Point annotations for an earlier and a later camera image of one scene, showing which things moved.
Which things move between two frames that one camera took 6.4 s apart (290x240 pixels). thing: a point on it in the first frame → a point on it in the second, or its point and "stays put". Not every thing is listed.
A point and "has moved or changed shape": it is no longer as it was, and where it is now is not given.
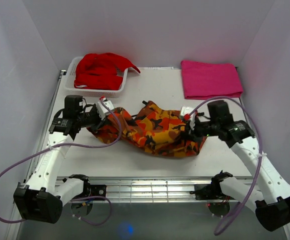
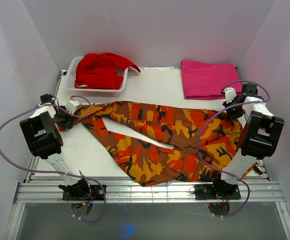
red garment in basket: [100, 71] stays put
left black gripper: [99, 122] → [68, 123]
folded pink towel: [209, 80] stays put
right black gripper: [193, 135] → [233, 116]
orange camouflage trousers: [152, 130] has moved or changed shape
